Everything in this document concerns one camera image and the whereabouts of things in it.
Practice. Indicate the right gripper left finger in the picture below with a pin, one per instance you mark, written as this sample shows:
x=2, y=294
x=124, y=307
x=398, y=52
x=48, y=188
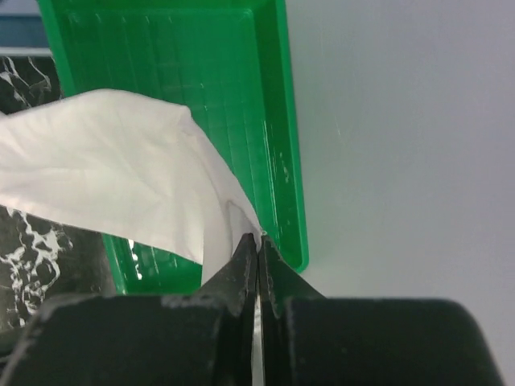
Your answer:
x=214, y=341

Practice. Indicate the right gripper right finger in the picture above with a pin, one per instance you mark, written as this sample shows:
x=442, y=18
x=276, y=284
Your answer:
x=277, y=282

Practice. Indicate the white button-up shirt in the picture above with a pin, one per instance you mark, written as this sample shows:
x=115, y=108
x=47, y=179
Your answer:
x=126, y=165

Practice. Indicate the green plastic tray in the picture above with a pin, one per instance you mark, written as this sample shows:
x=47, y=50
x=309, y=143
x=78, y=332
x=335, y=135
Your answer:
x=227, y=61

